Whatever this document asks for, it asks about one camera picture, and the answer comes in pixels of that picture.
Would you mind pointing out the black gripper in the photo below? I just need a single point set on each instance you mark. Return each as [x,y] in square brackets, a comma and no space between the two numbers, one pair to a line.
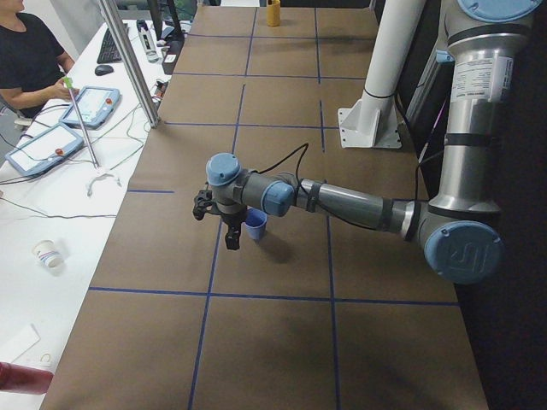
[231,220]

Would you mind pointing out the blue ribbed plastic cup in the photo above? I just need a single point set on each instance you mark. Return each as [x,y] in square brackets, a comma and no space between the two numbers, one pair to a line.
[255,223]

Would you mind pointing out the yellow bamboo holder cup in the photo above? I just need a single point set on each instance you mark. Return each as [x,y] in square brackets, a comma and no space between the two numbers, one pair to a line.
[273,13]

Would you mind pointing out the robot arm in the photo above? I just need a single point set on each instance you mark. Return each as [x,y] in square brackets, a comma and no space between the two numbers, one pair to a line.
[456,229]

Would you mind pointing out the paper cup on desk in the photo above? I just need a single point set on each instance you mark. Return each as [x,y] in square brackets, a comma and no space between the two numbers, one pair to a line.
[48,254]

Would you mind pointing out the white mounting pillar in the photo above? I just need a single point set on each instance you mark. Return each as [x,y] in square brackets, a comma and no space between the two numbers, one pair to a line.
[372,121]

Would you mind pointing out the teach pendant far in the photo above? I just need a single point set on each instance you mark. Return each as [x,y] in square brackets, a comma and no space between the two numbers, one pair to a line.
[96,104]

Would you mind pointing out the teach pendant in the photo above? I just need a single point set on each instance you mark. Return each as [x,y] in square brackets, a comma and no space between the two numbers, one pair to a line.
[46,150]
[96,104]

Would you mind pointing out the teach pendant near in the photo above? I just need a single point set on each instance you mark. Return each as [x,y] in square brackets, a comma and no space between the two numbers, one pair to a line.
[46,150]

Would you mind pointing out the clear water bottle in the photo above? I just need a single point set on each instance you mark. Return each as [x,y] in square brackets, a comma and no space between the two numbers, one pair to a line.
[147,41]

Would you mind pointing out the black computer mouse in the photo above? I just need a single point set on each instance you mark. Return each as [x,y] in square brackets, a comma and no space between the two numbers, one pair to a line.
[103,69]

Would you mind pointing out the black keyboard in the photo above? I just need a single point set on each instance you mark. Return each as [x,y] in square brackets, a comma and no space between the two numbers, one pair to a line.
[108,52]

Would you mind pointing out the metal rod with green tip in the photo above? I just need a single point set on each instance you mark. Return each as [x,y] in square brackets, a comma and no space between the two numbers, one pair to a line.
[69,85]

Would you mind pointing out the white paper sheet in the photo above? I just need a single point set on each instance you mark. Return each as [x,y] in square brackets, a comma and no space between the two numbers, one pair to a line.
[19,343]

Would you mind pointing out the red bottle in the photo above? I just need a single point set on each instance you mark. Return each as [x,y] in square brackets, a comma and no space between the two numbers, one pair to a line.
[23,379]

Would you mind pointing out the person in black shirt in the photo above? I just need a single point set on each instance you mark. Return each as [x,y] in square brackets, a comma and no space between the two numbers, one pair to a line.
[33,63]

